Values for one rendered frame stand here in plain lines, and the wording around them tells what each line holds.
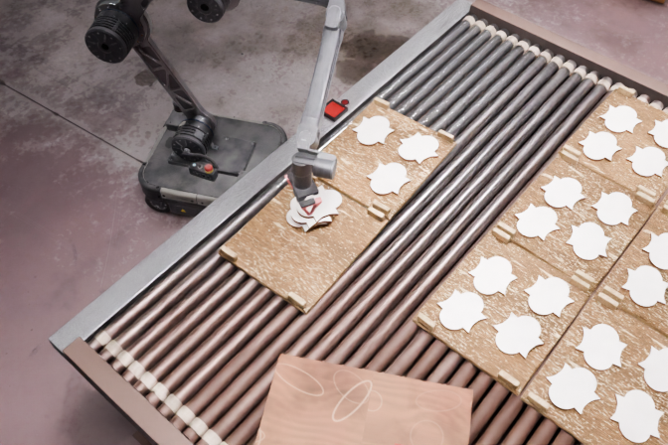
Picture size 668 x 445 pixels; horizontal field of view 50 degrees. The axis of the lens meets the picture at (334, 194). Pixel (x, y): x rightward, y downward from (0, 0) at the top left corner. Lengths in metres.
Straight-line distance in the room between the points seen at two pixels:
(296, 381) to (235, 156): 1.70
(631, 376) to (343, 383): 0.78
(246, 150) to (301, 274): 1.35
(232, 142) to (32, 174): 1.08
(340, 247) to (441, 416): 0.63
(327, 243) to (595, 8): 3.06
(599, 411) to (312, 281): 0.85
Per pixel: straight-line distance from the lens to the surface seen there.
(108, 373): 2.07
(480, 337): 2.07
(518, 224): 2.29
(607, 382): 2.10
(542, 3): 4.79
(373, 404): 1.84
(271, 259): 2.17
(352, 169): 2.38
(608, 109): 2.74
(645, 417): 2.08
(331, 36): 2.15
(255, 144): 3.43
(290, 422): 1.82
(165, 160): 3.44
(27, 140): 4.11
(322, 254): 2.17
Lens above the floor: 2.74
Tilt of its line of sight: 51 degrees down
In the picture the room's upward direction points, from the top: 1 degrees counter-clockwise
